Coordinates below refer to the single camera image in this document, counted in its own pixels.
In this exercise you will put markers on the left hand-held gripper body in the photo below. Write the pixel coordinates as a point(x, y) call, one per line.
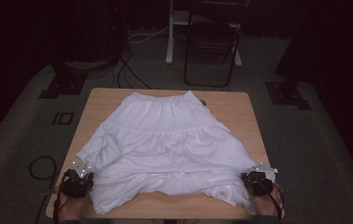
point(75, 185)

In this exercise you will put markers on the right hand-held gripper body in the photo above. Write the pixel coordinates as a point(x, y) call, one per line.
point(258, 182)

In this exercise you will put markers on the white tiered skirt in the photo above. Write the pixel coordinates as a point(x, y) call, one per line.
point(168, 149)

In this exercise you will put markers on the person's left hand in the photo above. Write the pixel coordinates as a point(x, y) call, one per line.
point(72, 207)

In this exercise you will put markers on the person's right hand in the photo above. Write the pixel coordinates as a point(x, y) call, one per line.
point(266, 205)

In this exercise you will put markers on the black stand base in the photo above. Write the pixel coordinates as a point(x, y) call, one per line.
point(64, 85)
point(285, 93)

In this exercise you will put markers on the white metal desk leg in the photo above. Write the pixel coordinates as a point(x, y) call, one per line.
point(169, 34)
point(237, 56)

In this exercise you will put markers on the black folding chair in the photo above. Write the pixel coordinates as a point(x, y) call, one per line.
point(210, 37)

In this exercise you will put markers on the dark equipment with red light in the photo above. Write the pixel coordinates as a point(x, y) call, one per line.
point(103, 31)

